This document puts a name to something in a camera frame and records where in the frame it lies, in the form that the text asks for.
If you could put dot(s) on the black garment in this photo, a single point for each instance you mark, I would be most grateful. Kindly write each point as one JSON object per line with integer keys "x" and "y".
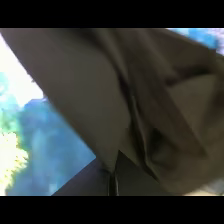
{"x": 100, "y": 83}

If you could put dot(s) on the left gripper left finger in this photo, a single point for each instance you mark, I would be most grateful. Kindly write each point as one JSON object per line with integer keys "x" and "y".
{"x": 91, "y": 181}

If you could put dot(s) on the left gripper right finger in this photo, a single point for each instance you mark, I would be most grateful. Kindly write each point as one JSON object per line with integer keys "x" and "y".
{"x": 133, "y": 180}

